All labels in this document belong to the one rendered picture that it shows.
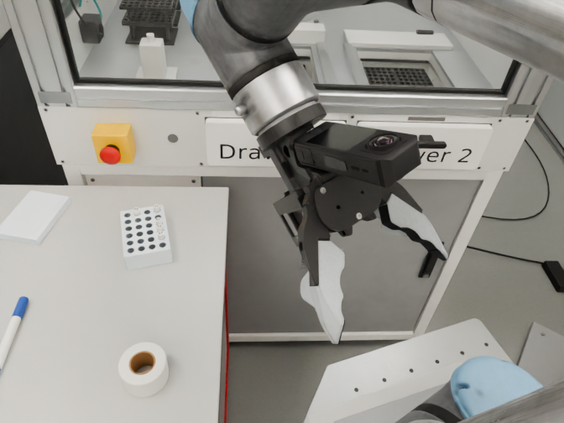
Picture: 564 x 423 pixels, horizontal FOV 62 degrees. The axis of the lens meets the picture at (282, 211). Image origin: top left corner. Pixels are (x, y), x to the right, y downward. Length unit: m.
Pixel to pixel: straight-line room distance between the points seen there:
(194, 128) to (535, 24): 0.75
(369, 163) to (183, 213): 0.69
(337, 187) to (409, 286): 1.07
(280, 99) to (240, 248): 0.87
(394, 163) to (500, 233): 1.97
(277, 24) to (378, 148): 0.13
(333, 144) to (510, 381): 0.33
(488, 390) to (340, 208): 0.26
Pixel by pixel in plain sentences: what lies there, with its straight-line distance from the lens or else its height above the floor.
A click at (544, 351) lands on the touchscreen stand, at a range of 1.93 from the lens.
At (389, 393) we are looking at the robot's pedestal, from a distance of 0.80.
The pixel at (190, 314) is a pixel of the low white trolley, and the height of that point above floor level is 0.76.
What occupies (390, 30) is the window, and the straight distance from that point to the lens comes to 0.95.
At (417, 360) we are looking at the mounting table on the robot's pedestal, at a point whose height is 0.76.
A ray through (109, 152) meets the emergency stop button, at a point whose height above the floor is 0.89.
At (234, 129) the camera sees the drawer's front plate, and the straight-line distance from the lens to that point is 0.98.
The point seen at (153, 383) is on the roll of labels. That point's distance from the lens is 0.75.
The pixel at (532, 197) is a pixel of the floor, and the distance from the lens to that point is 2.60.
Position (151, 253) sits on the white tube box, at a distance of 0.90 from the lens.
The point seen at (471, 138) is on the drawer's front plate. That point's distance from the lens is 1.09.
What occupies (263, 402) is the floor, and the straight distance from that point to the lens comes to 1.60.
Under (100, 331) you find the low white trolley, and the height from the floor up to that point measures 0.76.
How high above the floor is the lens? 1.46
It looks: 44 degrees down
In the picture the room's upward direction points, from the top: 5 degrees clockwise
